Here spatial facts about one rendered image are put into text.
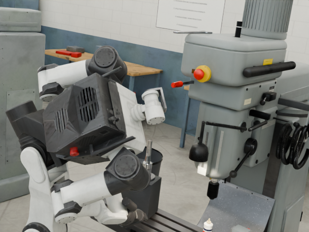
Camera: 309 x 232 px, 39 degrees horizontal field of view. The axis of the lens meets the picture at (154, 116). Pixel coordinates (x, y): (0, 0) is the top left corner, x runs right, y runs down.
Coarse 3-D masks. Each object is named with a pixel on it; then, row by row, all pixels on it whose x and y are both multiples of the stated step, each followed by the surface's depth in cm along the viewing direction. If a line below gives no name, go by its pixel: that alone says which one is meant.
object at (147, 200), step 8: (152, 176) 211; (152, 184) 205; (160, 184) 215; (128, 192) 211; (136, 192) 209; (144, 192) 207; (152, 192) 207; (136, 200) 210; (144, 200) 208; (152, 200) 210; (144, 208) 208; (152, 208) 212
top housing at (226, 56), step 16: (192, 48) 158; (208, 48) 154; (224, 48) 150; (240, 48) 149; (256, 48) 156; (272, 48) 168; (192, 64) 159; (208, 64) 155; (224, 64) 151; (240, 64) 151; (256, 64) 159; (224, 80) 152; (240, 80) 153; (256, 80) 163
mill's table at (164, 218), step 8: (104, 200) 224; (152, 216) 214; (160, 216) 214; (168, 216) 215; (176, 216) 216; (104, 224) 215; (112, 224) 212; (136, 224) 205; (144, 224) 207; (152, 224) 206; (160, 224) 207; (168, 224) 208; (176, 224) 209; (184, 224) 210; (192, 224) 210
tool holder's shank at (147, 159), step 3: (147, 141) 207; (150, 141) 206; (147, 144) 207; (150, 144) 206; (147, 147) 207; (150, 147) 207; (147, 150) 207; (150, 150) 207; (147, 153) 207; (150, 153) 208; (147, 156) 208; (150, 156) 208; (147, 159) 208; (150, 159) 209; (147, 162) 209
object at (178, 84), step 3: (177, 81) 162; (180, 81) 163; (186, 81) 167; (189, 81) 168; (192, 81) 170; (171, 84) 161; (174, 84) 160; (177, 84) 161; (180, 84) 162; (183, 84) 165; (186, 84) 167; (174, 87) 161
